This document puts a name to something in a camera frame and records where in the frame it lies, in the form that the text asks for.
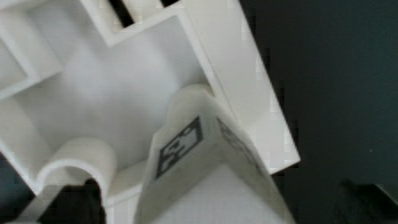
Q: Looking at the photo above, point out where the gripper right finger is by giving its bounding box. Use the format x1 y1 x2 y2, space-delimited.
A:
332 179 398 224

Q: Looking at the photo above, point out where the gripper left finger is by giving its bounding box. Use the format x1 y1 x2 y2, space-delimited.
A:
10 178 108 224

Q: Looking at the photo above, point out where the white chair leg with tag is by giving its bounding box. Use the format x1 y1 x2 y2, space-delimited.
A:
133 84 296 224

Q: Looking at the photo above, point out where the white chair seat part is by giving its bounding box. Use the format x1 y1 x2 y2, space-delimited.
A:
0 0 298 224

